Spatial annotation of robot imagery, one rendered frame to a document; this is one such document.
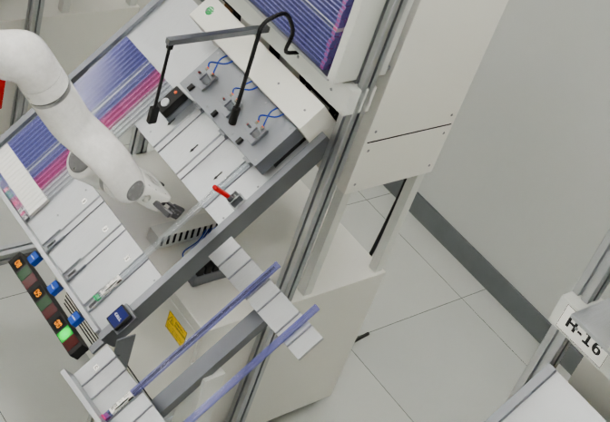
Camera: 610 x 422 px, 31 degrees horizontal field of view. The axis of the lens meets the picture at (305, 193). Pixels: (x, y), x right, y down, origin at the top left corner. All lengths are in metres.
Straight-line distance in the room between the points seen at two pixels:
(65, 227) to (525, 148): 1.91
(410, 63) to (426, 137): 0.31
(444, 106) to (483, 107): 1.37
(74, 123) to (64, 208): 0.66
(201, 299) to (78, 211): 0.41
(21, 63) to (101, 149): 0.26
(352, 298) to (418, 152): 0.54
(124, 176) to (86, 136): 0.11
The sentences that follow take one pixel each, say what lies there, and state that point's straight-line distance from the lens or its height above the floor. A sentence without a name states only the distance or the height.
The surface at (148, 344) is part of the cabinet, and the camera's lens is 3.12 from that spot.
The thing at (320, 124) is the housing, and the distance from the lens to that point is 2.57.
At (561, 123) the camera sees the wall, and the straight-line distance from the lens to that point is 3.98.
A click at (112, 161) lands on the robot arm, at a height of 1.27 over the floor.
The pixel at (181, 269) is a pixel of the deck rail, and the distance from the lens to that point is 2.59.
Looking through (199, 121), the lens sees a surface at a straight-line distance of 2.76.
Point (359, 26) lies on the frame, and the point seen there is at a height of 1.54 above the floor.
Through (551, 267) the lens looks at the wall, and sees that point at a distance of 4.14.
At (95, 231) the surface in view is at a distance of 2.76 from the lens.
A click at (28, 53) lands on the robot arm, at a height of 1.49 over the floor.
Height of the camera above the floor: 2.63
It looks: 36 degrees down
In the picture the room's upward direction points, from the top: 20 degrees clockwise
